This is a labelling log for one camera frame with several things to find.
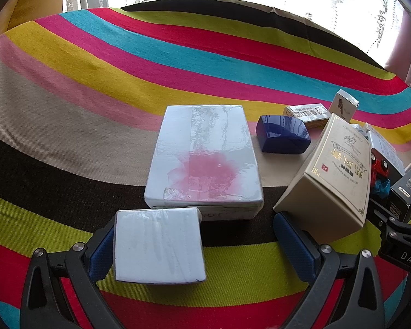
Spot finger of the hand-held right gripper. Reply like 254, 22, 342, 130
369, 199, 411, 244

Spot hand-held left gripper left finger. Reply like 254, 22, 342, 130
21, 217, 124, 329

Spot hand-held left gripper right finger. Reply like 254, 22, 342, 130
273, 211, 387, 329

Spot black box with lock print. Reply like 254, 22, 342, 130
387, 158, 411, 223

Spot small plain white box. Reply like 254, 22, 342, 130
114, 206, 207, 284

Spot red toy truck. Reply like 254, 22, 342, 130
370, 148, 393, 199

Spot tall beige box gold print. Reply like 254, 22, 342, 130
273, 113, 371, 236

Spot white printed carton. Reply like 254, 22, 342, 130
365, 123, 406, 179

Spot large white box pink stain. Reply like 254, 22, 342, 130
144, 104, 264, 220

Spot slim white and gold box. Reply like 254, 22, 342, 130
283, 103, 332, 130

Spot glossy blue box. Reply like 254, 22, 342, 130
255, 115, 312, 154

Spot small box with figure print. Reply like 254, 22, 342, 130
329, 89, 359, 121

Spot striped colourful tablecloth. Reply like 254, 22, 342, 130
0, 0, 411, 329

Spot yellow leather sofa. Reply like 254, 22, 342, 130
5, 0, 79, 31

